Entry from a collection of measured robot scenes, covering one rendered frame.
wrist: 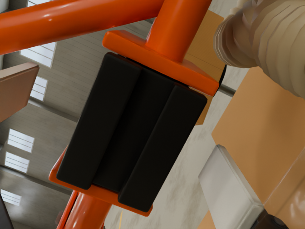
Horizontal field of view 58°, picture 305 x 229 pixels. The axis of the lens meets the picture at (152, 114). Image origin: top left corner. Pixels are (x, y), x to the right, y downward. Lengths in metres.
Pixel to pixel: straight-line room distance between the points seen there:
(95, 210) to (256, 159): 0.17
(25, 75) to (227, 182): 0.13
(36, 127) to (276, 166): 12.63
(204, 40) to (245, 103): 1.22
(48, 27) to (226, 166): 0.13
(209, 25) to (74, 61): 8.77
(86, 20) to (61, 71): 10.40
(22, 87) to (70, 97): 10.90
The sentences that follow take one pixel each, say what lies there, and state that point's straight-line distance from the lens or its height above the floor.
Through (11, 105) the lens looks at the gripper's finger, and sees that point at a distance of 0.17.
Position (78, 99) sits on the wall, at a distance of 10.96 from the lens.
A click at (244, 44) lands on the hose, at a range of 0.19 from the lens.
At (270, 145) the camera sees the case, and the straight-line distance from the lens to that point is 0.28.
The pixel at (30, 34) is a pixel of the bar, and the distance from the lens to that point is 0.17.
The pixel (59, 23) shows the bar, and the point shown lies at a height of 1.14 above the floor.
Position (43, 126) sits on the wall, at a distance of 12.58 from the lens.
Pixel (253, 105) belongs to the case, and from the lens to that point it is 0.34.
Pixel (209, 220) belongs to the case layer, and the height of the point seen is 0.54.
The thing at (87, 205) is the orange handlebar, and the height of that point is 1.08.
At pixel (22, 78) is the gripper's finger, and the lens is 0.17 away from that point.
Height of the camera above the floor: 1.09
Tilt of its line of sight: 8 degrees down
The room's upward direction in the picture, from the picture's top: 66 degrees counter-clockwise
